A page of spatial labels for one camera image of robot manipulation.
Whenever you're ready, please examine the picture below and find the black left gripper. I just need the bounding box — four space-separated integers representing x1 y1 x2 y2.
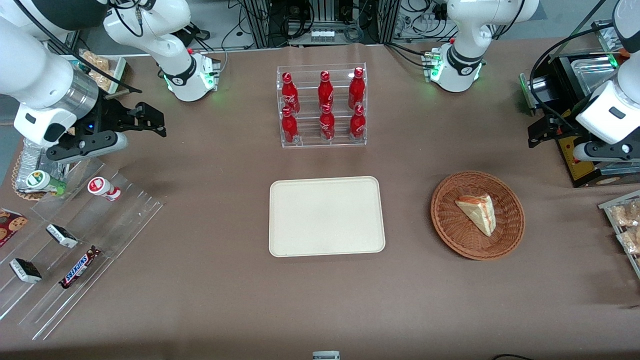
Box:
528 113 582 150

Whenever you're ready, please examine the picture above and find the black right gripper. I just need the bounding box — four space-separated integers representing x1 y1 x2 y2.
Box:
90 98 168 138

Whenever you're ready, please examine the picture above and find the triangle sandwich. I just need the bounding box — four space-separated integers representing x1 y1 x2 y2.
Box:
454 194 497 238

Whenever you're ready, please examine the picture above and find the metal tray with bread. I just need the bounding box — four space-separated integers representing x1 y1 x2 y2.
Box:
60 48 128 96

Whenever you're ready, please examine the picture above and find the grey tray with pastries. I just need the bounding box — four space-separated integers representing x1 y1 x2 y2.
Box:
598 190 640 279

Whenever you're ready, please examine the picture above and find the brown wicker basket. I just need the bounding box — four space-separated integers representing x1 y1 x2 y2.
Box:
430 170 526 261

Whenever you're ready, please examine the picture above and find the cream plastic tray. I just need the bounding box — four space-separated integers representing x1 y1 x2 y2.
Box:
268 175 386 258

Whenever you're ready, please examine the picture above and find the black food warmer cabinet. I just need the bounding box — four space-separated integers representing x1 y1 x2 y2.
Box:
519 20 640 189

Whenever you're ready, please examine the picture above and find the clear plastic food container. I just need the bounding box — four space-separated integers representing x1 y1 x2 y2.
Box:
574 56 620 97

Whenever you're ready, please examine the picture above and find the red white yogurt bottle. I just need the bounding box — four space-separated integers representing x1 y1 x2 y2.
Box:
87 176 122 202

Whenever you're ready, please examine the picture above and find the clear acrylic stepped shelf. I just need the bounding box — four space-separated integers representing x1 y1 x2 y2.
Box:
0 157 166 342

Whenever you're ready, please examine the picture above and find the wrapped brown pastry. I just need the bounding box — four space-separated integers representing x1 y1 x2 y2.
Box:
617 227 640 256
610 200 640 228

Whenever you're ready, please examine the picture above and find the green white yogurt bottle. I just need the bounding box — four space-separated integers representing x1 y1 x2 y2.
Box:
26 170 67 196

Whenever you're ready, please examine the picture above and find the clear plastic water bottle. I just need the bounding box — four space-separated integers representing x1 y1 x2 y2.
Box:
14 137 68 193

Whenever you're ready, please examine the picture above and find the red cola bottle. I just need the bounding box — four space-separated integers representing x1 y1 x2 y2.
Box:
349 104 366 141
348 67 366 110
319 103 336 142
281 72 301 115
281 107 299 145
318 70 335 108

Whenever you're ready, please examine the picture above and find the black white snack bar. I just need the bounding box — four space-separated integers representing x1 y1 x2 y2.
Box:
45 223 79 249
9 258 43 284

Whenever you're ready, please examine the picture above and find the small brown wicker mat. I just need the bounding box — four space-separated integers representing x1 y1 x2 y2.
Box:
11 150 48 202

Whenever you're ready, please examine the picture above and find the clear acrylic bottle rack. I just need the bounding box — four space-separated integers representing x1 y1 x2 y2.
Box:
276 62 368 148

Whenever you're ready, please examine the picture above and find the Snickers chocolate bar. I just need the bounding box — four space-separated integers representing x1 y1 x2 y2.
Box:
58 246 102 289

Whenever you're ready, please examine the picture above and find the chocolate chip cookie packet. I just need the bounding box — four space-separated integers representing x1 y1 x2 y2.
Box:
0 208 29 248

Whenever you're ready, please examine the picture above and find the aluminium equipment rack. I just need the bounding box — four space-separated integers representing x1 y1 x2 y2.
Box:
240 0 401 48

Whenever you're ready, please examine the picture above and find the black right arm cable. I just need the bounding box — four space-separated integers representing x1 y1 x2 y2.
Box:
14 0 143 94

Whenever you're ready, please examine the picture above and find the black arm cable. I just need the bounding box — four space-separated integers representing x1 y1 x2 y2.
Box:
14 0 143 94
529 22 617 128

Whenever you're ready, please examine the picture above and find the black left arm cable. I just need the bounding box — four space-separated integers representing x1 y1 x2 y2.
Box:
529 22 617 128

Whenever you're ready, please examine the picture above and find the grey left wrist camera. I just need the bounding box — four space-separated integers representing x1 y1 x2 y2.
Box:
572 141 640 163

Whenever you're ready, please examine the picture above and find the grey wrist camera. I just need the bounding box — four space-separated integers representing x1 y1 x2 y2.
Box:
572 141 640 163
47 130 129 164

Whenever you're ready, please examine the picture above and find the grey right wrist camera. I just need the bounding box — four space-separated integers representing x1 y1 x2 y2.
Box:
47 130 129 164

